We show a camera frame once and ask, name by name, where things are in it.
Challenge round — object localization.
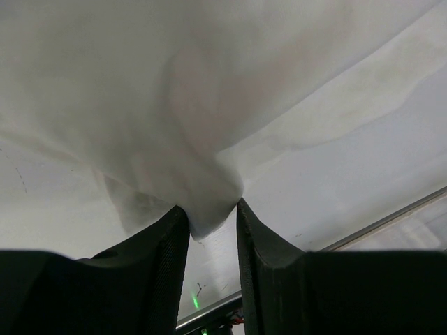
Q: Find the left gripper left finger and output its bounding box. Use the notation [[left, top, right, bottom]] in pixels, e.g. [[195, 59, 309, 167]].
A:
[[1, 207, 190, 334]]

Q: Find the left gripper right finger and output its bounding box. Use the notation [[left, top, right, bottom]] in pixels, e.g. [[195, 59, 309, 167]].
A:
[[236, 198, 447, 335]]

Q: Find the white tank top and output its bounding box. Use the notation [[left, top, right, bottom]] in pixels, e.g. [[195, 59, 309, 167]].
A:
[[1, 1, 446, 239]]

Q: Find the aluminium table edge rail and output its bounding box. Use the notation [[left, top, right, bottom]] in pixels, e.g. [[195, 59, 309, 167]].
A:
[[174, 186, 447, 331]]

